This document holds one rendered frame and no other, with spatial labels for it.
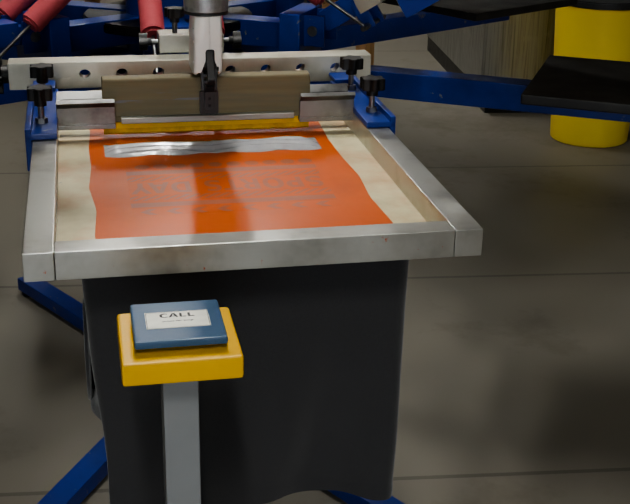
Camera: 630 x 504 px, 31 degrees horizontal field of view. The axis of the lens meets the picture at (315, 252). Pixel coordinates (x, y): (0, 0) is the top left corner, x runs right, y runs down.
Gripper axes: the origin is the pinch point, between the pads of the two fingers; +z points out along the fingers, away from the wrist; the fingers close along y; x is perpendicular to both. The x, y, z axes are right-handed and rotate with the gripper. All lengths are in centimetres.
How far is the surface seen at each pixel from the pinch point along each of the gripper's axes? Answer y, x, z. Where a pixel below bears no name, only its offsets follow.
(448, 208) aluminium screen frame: 53, 27, 3
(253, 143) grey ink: 8.8, 6.7, 5.5
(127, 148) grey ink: 9.7, -14.4, 5.3
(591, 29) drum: -284, 202, 47
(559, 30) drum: -299, 193, 50
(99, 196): 31.1, -19.5, 6.0
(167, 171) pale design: 20.6, -8.7, 6.0
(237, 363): 85, -6, 7
